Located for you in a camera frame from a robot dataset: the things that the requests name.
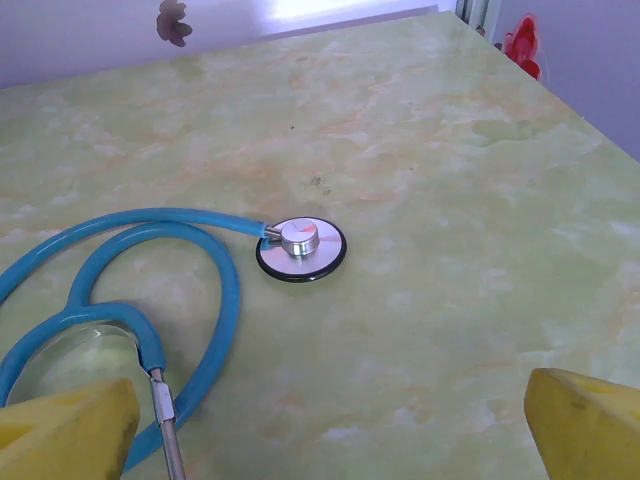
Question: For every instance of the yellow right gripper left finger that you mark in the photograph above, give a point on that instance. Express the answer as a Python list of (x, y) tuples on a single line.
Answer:
[(65, 435)]

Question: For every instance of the aluminium right frame post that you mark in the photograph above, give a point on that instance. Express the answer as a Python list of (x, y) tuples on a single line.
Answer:
[(477, 15)]

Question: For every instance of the blue stethoscope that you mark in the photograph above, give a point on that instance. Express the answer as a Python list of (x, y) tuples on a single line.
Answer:
[(231, 285)]

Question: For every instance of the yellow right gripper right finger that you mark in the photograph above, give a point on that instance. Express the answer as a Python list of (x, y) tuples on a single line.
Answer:
[(585, 430)]

